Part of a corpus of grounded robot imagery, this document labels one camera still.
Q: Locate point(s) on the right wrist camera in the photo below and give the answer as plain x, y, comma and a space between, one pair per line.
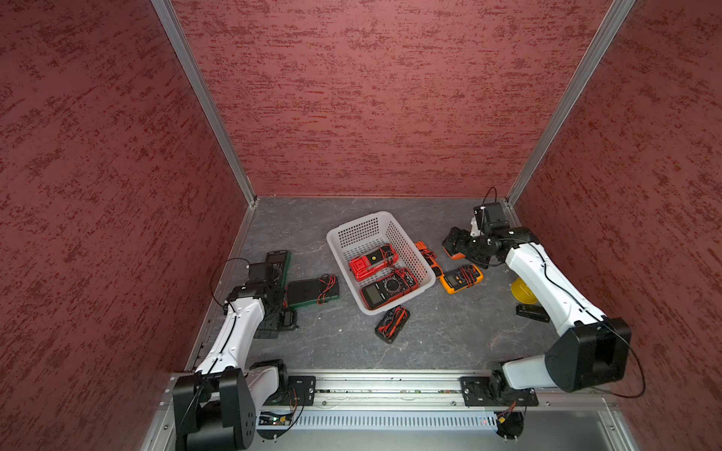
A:
487, 218

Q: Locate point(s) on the green multimeter face down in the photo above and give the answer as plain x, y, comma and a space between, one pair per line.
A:
319, 290

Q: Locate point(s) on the orange multimeter with leads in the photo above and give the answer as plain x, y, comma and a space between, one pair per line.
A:
452, 251

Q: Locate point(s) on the large red black multimeter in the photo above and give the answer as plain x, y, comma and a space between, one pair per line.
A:
389, 289

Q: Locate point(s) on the orange clamp meter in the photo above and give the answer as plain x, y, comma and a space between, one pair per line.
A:
430, 257

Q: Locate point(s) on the white plastic perforated basket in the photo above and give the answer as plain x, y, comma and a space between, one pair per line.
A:
367, 233

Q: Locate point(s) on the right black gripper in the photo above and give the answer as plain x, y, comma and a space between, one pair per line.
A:
460, 245

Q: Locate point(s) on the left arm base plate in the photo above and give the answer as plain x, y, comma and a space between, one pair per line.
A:
299, 391

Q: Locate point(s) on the small red multimeter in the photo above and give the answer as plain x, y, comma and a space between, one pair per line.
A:
365, 266

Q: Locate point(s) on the yellow black multimeter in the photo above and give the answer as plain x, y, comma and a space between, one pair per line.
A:
462, 278

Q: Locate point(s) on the black multimeter with red leads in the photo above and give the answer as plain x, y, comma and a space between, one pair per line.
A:
391, 324

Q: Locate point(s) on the yellow cup with batteries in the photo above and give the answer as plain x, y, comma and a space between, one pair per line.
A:
522, 293

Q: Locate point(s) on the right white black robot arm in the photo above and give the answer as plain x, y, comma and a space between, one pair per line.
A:
592, 348

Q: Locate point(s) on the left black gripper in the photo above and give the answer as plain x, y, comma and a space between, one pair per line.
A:
265, 329

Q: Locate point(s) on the small black multimeter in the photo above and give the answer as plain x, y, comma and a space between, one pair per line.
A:
287, 320

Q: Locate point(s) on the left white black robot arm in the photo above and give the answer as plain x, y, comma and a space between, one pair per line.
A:
217, 407

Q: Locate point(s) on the small black box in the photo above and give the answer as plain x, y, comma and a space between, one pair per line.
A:
533, 312

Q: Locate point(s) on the green multimeter face up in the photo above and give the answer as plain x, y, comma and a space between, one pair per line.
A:
276, 268

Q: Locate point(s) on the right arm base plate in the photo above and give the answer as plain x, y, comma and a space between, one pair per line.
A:
494, 392

